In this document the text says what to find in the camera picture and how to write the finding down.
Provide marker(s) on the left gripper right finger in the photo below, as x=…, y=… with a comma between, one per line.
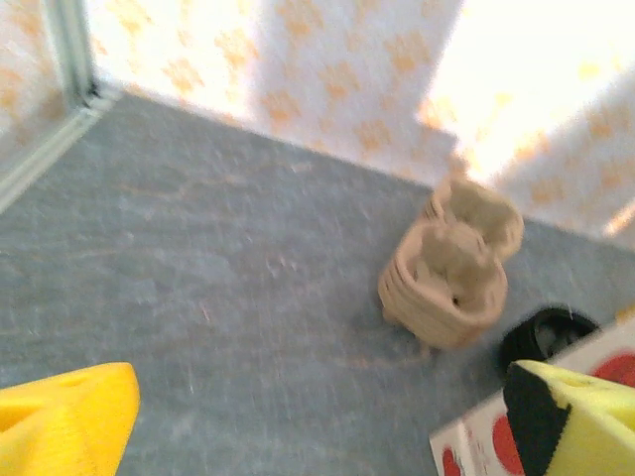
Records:
x=585, y=431

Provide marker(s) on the aluminium left side rail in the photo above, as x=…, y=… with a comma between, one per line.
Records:
x=49, y=149

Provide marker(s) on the aluminium left frame post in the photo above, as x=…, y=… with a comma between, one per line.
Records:
x=74, y=49

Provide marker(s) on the stack of cardboard cup carriers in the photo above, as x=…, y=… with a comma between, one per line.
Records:
x=446, y=297

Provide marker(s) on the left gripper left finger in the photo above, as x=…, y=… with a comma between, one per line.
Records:
x=64, y=426

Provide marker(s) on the red paper gift bag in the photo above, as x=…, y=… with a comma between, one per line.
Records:
x=476, y=431

